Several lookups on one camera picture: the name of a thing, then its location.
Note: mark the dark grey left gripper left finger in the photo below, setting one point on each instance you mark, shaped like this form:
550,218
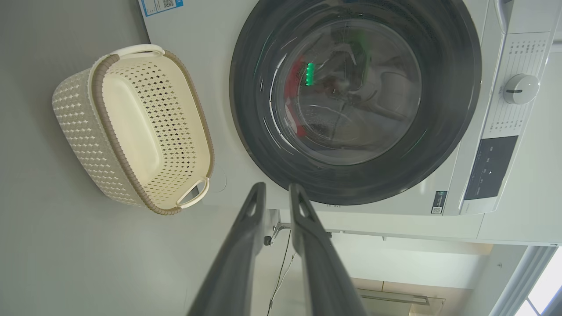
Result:
237,263

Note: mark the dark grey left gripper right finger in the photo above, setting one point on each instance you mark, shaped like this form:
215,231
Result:
320,263

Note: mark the metal cart leg with caster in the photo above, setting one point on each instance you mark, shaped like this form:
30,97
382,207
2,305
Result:
395,263

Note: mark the black round glass washer door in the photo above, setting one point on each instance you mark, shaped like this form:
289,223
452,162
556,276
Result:
448,87

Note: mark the white front-load washing machine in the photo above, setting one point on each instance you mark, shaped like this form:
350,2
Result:
197,52

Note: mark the white washing machine dial knob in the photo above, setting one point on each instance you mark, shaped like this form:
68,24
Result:
520,89

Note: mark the dark washing machine display panel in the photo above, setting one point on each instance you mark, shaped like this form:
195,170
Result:
491,166

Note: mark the cream perforated laundry basket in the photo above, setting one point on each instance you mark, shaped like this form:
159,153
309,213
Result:
131,127

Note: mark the blue energy label sticker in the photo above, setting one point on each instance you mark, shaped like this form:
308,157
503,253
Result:
158,6

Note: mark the wooden room door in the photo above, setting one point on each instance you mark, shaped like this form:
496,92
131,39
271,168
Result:
395,303

